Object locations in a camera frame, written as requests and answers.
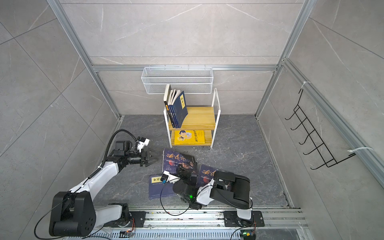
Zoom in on black wire hook rack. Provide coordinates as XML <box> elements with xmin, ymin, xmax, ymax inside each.
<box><xmin>285</xmin><ymin>89</ymin><xmax>356</xmax><ymax>171</ymax></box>

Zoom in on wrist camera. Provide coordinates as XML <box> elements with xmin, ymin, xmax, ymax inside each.
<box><xmin>135</xmin><ymin>137</ymin><xmax>150</xmax><ymax>152</ymax></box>
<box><xmin>161</xmin><ymin>171</ymin><xmax>180</xmax><ymax>184</ymax></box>

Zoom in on black corrugated cable hose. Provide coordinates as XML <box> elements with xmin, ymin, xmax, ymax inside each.
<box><xmin>100</xmin><ymin>128</ymin><xmax>139</xmax><ymax>169</ymax></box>

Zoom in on dark book pages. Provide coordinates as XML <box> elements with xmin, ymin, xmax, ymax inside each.
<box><xmin>168</xmin><ymin>90</ymin><xmax>177</xmax><ymax>128</ymax></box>

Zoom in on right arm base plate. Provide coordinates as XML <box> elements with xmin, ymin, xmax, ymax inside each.
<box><xmin>223</xmin><ymin>210</ymin><xmax>265</xmax><ymax>228</ymax></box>

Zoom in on navy yellow-label front book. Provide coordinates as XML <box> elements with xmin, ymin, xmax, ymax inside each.
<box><xmin>149</xmin><ymin>174</ymin><xmax>176</xmax><ymax>200</ymax></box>

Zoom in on white mesh wall basket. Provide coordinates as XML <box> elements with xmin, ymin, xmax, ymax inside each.
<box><xmin>141</xmin><ymin>67</ymin><xmax>214</xmax><ymax>95</ymax></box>

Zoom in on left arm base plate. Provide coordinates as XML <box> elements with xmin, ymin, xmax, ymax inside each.
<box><xmin>118</xmin><ymin>211</ymin><xmax>147</xmax><ymax>228</ymax></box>

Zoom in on dark portrait book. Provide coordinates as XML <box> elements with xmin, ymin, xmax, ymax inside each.
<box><xmin>162</xmin><ymin>149</ymin><xmax>198</xmax><ymax>176</ymax></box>
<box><xmin>196</xmin><ymin>165</ymin><xmax>218</xmax><ymax>188</ymax></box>

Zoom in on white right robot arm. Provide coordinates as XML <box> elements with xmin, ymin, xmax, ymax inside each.
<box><xmin>163</xmin><ymin>165</ymin><xmax>253</xmax><ymax>222</ymax></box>

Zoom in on blue book yellow label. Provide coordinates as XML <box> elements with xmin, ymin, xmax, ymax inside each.
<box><xmin>175</xmin><ymin>90</ymin><xmax>188</xmax><ymax>128</ymax></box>

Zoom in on black yellow book on shelf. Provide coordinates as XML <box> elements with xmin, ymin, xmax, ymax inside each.
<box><xmin>163</xmin><ymin>84</ymin><xmax>174</xmax><ymax>127</ymax></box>

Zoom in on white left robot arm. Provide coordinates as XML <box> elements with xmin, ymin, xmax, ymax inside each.
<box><xmin>49</xmin><ymin>138</ymin><xmax>155</xmax><ymax>237</ymax></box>

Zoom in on navy book yin-yang cover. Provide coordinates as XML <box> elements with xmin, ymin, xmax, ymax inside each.
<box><xmin>172</xmin><ymin>90</ymin><xmax>181</xmax><ymax>129</ymax></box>

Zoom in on yellow cartoon cover book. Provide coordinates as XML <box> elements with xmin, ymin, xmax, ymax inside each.
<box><xmin>174</xmin><ymin>130</ymin><xmax>206</xmax><ymax>145</ymax></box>

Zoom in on white metal wooden shelf rack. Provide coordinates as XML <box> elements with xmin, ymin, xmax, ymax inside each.
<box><xmin>163</xmin><ymin>88</ymin><xmax>221</xmax><ymax>149</ymax></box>

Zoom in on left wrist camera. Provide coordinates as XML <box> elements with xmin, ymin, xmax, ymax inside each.
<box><xmin>135</xmin><ymin>137</ymin><xmax>150</xmax><ymax>152</ymax></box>

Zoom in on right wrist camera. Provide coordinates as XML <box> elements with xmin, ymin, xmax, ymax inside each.
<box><xmin>161</xmin><ymin>171</ymin><xmax>180</xmax><ymax>184</ymax></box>

